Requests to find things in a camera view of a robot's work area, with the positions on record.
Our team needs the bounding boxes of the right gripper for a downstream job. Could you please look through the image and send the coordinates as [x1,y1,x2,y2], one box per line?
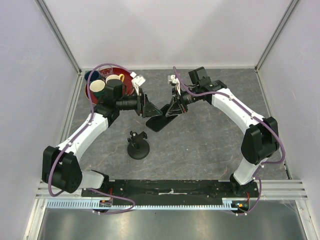
[166,86,200,116]

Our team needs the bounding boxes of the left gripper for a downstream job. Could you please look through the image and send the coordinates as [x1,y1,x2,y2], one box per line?
[116,87,162,119]

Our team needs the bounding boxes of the black smartphone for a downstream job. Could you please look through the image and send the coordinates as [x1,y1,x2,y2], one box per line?
[145,104,177,133]

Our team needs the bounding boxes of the black phone stand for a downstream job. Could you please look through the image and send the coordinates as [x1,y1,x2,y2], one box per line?
[127,131,150,160]

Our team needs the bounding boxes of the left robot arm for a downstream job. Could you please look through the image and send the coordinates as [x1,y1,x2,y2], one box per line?
[42,75,162,197]

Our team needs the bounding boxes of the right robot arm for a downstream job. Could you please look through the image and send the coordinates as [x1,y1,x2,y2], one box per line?
[165,67,285,197]

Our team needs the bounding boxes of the red round tray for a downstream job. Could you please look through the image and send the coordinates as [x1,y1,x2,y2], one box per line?
[84,66,135,105]

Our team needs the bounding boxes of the yellow mug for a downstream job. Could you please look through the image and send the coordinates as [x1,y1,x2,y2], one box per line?
[105,73,125,83]

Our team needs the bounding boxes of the dark green mug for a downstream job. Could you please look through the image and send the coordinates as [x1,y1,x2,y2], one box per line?
[89,79,106,99]

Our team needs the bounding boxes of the clear drinking glass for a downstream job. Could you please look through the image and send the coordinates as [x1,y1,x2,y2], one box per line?
[98,65,114,79]

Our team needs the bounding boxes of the blue mug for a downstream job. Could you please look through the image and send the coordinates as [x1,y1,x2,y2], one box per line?
[84,71,95,82]

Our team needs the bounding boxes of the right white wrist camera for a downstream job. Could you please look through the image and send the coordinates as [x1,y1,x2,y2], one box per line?
[167,74,181,95]

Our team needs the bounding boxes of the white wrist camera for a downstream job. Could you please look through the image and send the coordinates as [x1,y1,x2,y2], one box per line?
[130,71,146,95]
[167,74,181,95]

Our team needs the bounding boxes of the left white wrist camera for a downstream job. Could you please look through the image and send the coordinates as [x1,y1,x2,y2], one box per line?
[130,71,146,95]

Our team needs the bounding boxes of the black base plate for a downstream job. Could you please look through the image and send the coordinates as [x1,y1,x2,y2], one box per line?
[81,178,261,206]

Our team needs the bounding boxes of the slotted cable duct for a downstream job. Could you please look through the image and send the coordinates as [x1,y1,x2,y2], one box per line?
[46,199,245,211]

